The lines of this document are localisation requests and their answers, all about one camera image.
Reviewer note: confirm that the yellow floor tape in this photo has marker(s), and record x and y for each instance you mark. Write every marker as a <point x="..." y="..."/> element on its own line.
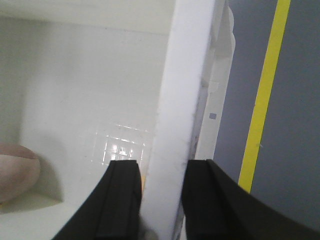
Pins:
<point x="263" y="95"/>

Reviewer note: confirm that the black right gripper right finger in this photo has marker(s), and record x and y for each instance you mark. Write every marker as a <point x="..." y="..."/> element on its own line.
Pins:
<point x="216" y="208"/>

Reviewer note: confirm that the pink smiling plush toy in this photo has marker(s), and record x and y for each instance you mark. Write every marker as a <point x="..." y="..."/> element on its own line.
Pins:
<point x="19" y="170"/>

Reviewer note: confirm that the white Totelife plastic crate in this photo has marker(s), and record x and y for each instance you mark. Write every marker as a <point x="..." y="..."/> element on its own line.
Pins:
<point x="87" y="82"/>

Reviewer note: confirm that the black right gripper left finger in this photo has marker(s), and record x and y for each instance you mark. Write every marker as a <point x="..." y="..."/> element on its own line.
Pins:
<point x="112" y="210"/>

